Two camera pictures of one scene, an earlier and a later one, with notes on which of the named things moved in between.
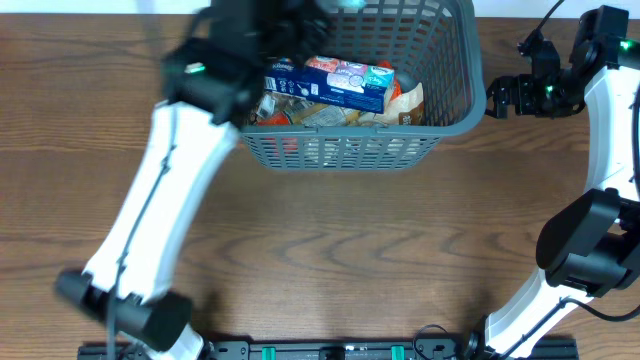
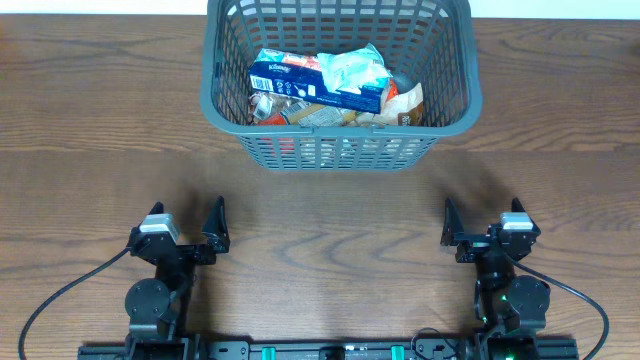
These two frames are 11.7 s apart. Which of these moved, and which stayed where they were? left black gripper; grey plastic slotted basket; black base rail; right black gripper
Moved: right black gripper; left black gripper
Stayed: grey plastic slotted basket; black base rail
